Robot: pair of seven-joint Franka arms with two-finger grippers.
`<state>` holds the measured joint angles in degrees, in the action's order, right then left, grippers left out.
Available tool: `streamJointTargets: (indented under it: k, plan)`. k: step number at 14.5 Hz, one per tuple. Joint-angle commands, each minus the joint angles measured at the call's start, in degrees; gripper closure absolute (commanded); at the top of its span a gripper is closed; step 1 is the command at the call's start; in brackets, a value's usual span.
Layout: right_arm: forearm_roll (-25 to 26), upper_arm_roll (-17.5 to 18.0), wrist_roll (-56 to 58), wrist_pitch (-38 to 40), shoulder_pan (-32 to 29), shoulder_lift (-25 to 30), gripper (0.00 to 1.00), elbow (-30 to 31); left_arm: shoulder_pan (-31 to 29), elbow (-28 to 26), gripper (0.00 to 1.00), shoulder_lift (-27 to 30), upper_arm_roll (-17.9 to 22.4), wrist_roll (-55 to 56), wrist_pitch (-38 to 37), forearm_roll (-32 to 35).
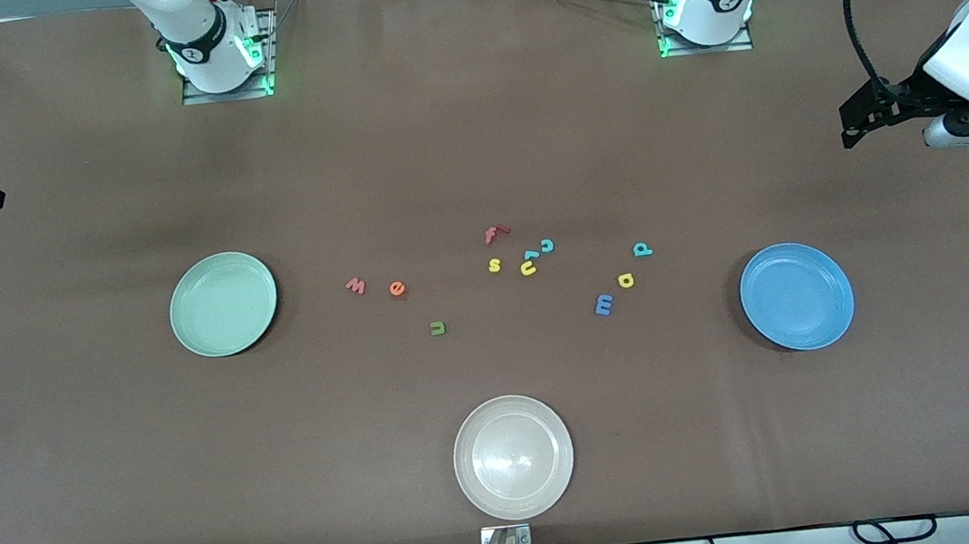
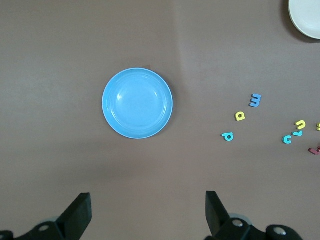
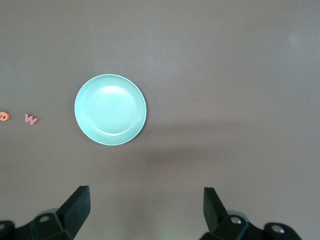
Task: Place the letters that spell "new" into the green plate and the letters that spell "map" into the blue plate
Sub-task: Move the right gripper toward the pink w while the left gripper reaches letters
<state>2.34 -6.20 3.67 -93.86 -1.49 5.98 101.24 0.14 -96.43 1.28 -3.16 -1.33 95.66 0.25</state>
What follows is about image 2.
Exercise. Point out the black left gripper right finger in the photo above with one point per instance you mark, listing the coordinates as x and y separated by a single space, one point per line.
220 222

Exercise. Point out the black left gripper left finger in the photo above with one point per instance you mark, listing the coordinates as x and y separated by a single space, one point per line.
72 220

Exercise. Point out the teal foam letter p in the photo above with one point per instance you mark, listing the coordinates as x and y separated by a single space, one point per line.
228 137

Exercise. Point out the yellow foam letter a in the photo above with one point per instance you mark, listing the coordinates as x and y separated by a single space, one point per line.
237 117

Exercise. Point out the blue foam letter m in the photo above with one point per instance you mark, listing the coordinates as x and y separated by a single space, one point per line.
255 100

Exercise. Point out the teal foam letter c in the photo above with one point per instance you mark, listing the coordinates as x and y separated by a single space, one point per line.
284 139

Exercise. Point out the red foam letter f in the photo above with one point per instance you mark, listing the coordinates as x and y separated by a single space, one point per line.
313 151

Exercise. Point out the teal foam letter r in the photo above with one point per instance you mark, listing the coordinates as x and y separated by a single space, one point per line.
297 133

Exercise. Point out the yellow foam letter u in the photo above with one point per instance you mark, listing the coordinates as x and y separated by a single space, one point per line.
302 123

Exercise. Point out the blue plate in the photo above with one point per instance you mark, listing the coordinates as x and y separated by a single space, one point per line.
137 103

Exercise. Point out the yellow foam letter s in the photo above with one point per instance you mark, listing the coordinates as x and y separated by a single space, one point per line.
318 127

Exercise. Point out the cream white plate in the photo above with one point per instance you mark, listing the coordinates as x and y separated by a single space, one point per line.
306 17

